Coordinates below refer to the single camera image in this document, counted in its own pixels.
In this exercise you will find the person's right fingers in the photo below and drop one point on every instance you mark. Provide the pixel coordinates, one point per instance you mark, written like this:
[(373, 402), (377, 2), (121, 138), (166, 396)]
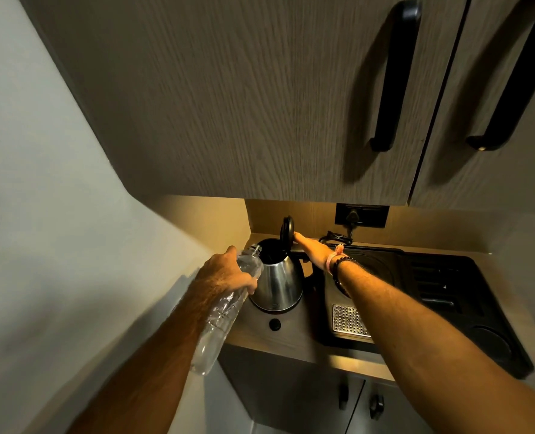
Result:
[(302, 239)]

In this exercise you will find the stainless steel electric kettle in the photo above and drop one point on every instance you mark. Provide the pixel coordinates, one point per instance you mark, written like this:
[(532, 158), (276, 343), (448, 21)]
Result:
[(277, 284)]

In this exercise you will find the pink wristband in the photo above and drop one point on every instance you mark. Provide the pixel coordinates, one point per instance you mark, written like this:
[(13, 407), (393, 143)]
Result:
[(331, 262)]

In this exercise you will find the black bottle cap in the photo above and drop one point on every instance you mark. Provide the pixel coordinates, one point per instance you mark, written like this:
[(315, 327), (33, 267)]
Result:
[(274, 324)]

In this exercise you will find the wide wood upper cabinet door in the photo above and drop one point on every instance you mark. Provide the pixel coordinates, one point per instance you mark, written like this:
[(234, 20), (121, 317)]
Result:
[(249, 85)]

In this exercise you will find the person's left thumb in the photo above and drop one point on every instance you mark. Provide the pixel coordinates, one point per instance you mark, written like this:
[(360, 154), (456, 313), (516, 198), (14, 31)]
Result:
[(248, 284)]

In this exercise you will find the person's left hand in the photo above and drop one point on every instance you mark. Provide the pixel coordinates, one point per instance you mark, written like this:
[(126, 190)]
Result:
[(220, 271)]

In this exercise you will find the person's left forearm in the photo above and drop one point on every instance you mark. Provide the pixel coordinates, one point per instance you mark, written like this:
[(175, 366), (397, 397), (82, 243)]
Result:
[(159, 357)]

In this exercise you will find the perforated metal drip grate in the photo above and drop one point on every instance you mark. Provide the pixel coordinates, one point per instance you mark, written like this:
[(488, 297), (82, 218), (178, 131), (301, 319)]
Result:
[(346, 321)]

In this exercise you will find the person's right hand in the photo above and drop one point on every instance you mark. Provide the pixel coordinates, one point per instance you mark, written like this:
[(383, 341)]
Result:
[(318, 253)]

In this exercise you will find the black wall socket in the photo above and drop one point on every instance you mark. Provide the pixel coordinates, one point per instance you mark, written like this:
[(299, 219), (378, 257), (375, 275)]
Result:
[(371, 216)]

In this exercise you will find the narrow wood upper cabinet door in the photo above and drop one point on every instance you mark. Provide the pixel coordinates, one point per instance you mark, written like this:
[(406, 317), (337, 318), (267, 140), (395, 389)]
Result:
[(475, 176)]

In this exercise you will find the grey lower cabinet door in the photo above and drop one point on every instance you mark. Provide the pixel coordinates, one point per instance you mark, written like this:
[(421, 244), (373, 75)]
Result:
[(398, 411), (285, 393)]

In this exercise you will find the person's right forearm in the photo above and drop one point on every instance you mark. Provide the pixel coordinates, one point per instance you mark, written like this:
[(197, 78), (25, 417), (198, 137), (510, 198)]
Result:
[(430, 352)]

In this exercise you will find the clear plastic water bottle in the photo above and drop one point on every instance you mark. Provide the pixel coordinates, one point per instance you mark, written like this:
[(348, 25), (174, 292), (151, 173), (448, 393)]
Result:
[(217, 320)]

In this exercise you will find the black power plug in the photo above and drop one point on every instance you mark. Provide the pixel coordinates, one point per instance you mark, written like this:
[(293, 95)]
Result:
[(353, 217)]

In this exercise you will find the black countertop tray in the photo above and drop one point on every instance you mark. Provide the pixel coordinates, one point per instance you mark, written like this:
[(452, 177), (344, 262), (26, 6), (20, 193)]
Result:
[(439, 284)]

